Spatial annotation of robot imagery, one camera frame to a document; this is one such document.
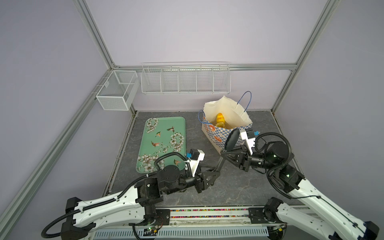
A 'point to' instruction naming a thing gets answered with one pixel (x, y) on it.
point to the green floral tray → (161, 135)
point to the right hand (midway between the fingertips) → (221, 156)
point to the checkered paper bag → (235, 117)
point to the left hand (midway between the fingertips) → (216, 175)
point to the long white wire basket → (186, 77)
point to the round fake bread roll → (220, 124)
